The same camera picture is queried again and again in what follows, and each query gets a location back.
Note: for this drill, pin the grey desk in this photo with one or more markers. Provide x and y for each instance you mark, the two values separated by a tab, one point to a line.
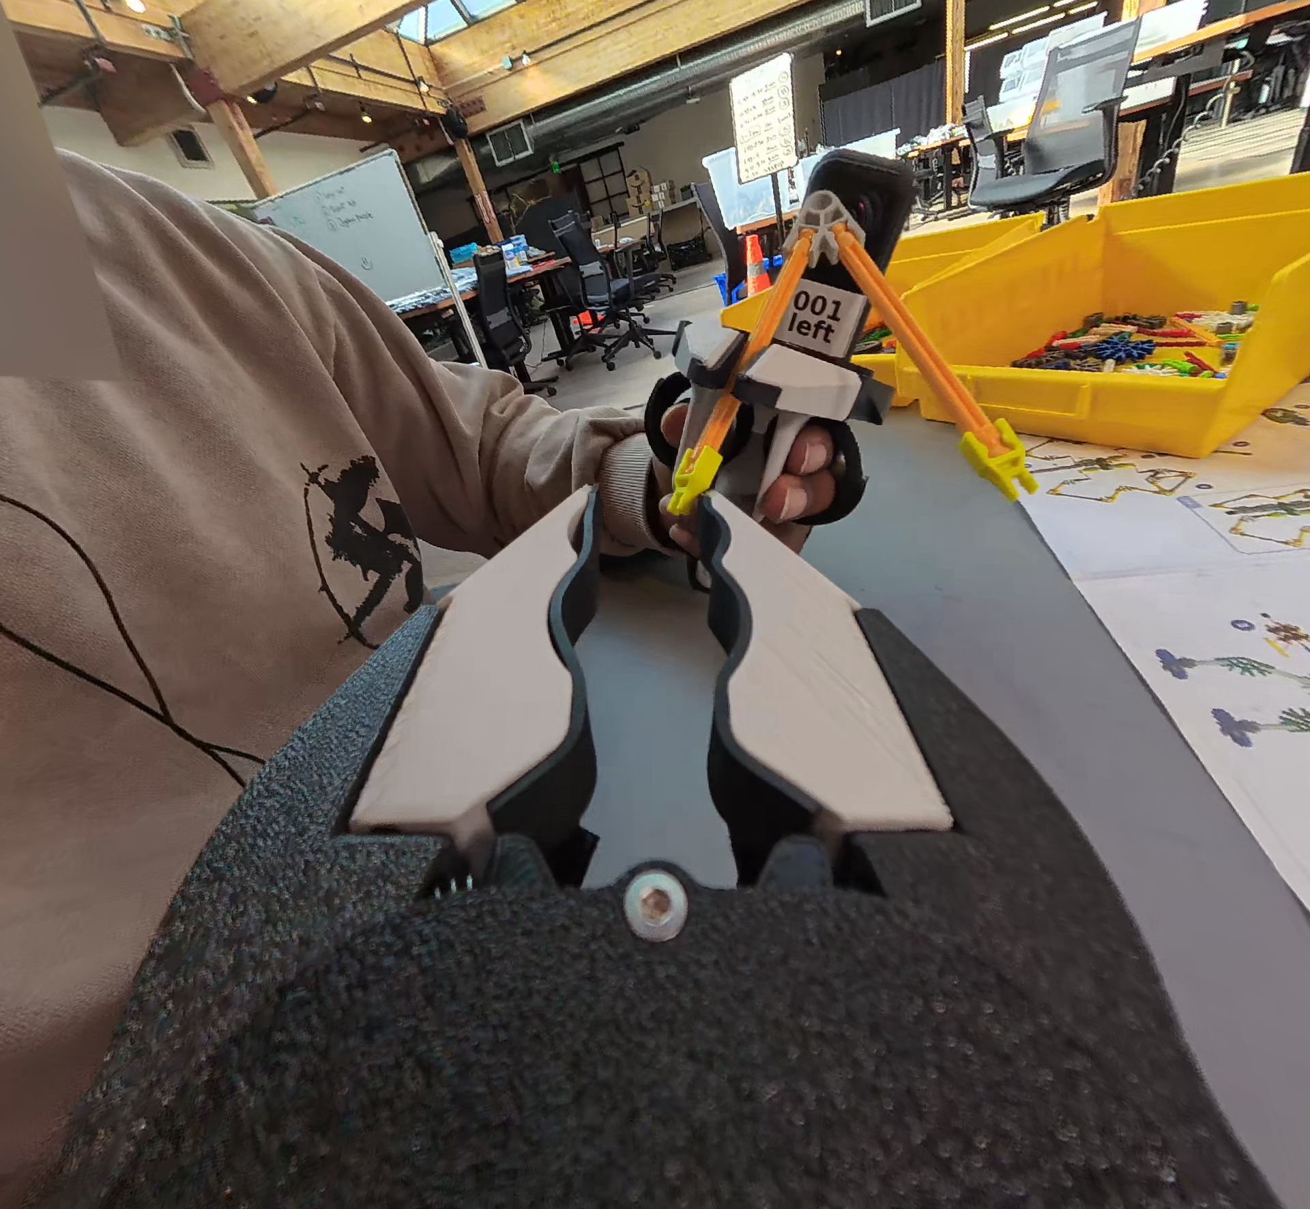
983	575

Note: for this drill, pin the printed instruction sheet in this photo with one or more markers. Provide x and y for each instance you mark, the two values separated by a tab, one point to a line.
1208	595

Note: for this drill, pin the black office chair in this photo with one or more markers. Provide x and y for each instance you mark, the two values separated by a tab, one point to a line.
510	319
603	285

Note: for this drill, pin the whiteboard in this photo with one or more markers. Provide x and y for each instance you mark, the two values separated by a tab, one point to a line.
359	223

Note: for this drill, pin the person's left forearm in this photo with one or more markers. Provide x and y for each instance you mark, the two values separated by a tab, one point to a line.
544	461

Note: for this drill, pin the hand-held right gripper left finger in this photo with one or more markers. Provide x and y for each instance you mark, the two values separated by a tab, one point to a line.
461	716

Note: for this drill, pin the pile of toy pieces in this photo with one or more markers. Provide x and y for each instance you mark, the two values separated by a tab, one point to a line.
1138	341

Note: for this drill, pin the yellow plastic bin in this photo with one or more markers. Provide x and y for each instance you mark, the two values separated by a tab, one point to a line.
1145	258
932	247

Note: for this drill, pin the person's left hand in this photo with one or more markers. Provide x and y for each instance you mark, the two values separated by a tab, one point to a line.
821	479

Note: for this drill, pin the person in beige sweatshirt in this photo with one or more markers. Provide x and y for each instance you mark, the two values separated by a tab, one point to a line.
186	575

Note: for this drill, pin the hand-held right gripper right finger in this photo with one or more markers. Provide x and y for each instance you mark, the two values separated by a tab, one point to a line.
840	716

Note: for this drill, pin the white sign board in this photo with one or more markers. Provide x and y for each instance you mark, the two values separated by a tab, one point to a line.
766	116

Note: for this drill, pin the grey office chair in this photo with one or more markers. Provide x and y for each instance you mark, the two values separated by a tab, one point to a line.
1057	116

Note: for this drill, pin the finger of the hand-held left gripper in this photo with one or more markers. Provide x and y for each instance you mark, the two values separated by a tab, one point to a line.
810	389
711	427

